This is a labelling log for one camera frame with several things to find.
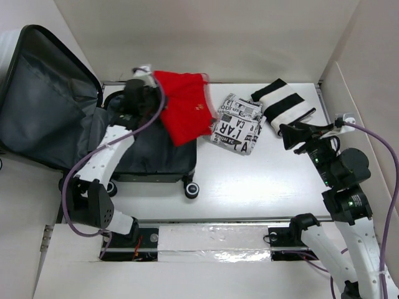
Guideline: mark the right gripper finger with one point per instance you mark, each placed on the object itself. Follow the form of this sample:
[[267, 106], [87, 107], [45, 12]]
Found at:
[[292, 135], [304, 148]]

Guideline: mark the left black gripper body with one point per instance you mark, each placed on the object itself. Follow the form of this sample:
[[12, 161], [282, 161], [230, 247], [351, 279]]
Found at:
[[153, 98]]

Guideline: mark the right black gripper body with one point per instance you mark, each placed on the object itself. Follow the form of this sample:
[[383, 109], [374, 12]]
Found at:
[[322, 152]]

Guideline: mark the black white striped garment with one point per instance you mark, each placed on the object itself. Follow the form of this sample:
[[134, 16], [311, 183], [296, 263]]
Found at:
[[282, 105]]

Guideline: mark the red garment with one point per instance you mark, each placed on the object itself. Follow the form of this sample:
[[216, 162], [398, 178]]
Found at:
[[189, 112]]

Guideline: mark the newspaper print garment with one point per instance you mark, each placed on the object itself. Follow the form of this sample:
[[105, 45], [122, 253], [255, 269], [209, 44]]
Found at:
[[239, 125]]

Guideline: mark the small space-print suitcase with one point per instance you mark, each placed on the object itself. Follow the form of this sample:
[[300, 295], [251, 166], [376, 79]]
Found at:
[[54, 112]]

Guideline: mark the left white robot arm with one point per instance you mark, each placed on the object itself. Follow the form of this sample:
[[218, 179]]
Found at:
[[98, 167]]

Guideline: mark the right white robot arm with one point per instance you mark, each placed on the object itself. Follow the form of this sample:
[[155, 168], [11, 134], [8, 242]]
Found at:
[[365, 274]]

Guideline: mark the silver foil tape strip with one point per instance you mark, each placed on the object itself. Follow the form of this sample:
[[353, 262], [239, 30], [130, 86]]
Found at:
[[213, 243]]

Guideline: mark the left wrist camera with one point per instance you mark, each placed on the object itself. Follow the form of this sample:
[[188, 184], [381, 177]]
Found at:
[[144, 73]]

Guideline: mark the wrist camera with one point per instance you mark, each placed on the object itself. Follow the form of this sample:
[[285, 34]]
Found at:
[[342, 118], [144, 73]]

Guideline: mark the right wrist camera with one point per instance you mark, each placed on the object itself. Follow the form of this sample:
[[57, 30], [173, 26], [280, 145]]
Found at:
[[342, 118]]

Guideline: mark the aluminium rail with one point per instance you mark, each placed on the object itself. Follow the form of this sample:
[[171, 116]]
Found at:
[[212, 221]]

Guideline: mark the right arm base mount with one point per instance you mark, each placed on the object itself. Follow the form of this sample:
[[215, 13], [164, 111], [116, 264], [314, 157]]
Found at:
[[284, 248]]

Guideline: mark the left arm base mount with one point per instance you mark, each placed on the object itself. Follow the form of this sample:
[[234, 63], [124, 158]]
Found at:
[[144, 248]]

